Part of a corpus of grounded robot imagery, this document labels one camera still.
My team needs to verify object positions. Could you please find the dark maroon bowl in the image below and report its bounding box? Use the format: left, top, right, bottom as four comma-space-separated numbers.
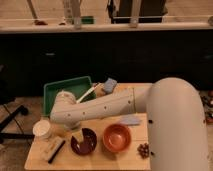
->
71, 128, 97, 155

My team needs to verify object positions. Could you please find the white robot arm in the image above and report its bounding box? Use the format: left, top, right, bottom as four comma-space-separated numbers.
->
50, 77, 209, 171

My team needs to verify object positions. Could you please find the green plastic tray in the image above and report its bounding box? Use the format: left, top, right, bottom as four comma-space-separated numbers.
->
43, 76, 93, 116

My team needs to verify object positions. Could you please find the blue cloth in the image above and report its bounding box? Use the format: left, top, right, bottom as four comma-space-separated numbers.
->
120, 116, 141, 126

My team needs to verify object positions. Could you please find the orange bowl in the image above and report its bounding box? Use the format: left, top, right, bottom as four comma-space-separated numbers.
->
102, 123, 131, 153

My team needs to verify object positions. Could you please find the bunch of brown grapes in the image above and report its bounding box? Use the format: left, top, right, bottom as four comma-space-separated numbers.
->
137, 143, 149, 159

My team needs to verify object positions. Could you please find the white paper cup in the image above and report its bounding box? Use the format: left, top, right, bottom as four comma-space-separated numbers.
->
33, 120, 51, 139

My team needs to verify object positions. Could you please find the black office chair base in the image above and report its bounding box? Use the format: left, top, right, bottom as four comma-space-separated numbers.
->
0, 64, 35, 145

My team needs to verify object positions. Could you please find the brush with black handle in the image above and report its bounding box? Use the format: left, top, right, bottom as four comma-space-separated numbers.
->
42, 136, 65, 163

